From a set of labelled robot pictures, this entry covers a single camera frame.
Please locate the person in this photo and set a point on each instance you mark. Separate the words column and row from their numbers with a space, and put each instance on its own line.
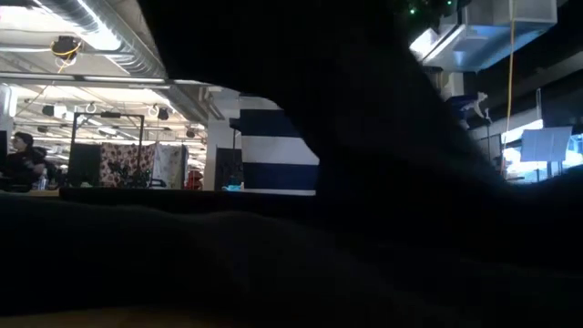
column 23, row 164

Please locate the white board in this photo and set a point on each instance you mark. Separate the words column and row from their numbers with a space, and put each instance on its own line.
column 546, row 143

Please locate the floral hanging cloth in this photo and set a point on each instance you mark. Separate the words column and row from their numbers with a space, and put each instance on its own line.
column 127, row 157

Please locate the black T-shirt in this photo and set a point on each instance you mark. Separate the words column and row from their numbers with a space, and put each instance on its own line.
column 364, row 182

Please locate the rectangular metal air duct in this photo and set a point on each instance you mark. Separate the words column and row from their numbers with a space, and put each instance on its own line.
column 478, row 45

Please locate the white hanging cloth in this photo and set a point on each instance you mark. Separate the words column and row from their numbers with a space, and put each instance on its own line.
column 170, row 164

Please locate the black screen panel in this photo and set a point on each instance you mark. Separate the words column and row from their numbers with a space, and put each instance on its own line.
column 84, row 164

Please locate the black background frame rig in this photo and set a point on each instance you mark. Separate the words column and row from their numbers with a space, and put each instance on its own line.
column 74, row 132

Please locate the black aluminium table frame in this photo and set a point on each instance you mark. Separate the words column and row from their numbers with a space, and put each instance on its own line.
column 182, row 195

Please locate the navy white striped fabric bin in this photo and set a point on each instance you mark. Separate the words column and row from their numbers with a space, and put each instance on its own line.
column 273, row 150

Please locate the spray bottle with blue head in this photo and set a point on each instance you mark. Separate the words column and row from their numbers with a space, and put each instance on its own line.
column 462, row 104

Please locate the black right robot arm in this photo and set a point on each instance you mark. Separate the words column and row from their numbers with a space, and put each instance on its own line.
column 428, row 11

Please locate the silver spiral air duct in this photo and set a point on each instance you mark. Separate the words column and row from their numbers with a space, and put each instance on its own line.
column 132, row 54

